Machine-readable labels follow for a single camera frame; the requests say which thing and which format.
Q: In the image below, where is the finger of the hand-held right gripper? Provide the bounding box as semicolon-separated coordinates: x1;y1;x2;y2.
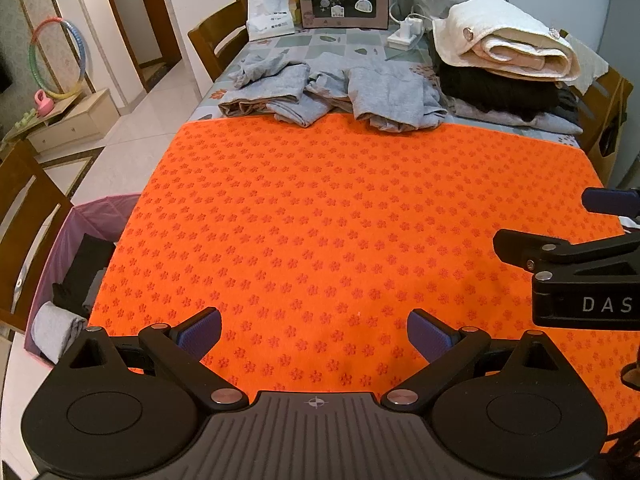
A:
584;187;640;218
492;229;640;273

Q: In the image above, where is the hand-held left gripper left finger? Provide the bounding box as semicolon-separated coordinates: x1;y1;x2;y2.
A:
60;306;250;413

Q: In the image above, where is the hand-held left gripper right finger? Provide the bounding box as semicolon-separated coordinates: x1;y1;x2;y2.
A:
381;308;576;413

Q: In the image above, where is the brown paper bag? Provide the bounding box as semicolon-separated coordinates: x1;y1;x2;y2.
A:
582;77;632;187

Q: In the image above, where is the brownish grey garment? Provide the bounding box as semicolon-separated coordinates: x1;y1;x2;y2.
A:
447;95;587;136

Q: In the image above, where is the wooden chair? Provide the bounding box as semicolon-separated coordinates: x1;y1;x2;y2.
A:
0;140;76;333
187;0;251;83
559;29;637;188

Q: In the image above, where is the folded black cloth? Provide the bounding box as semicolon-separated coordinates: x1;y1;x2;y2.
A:
52;235;118;311

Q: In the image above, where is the folded grey cloth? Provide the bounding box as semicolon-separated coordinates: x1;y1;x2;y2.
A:
31;301;88;365

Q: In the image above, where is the orange flower-patterned mat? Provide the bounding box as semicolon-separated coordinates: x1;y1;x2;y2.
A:
87;110;640;456

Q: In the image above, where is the pink fabric storage bin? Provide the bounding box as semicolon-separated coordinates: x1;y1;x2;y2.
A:
25;192;145;368

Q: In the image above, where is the black clothing pile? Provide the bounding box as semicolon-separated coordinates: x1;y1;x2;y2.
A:
427;35;585;126

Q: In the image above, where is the folded cream blanket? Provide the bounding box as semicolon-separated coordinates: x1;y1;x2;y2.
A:
432;0;583;83

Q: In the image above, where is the low beige cabinet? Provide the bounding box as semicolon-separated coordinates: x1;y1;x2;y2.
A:
0;88;121;153

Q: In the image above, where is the white power strip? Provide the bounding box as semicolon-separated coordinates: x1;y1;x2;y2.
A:
389;16;426;51

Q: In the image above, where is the light green toy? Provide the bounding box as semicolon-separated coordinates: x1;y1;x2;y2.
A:
2;109;40;141

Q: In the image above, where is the pink kettlebell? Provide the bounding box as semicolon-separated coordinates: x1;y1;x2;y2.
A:
32;89;55;117

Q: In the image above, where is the brown wooden door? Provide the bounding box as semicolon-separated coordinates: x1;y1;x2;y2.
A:
102;0;183;93

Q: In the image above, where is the colourful hula hoop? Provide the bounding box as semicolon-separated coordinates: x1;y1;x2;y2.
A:
27;16;83;103

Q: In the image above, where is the orange packet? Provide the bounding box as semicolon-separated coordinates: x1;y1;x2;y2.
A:
277;0;304;26

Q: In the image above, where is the white power cable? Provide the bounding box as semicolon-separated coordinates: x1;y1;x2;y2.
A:
386;0;436;26

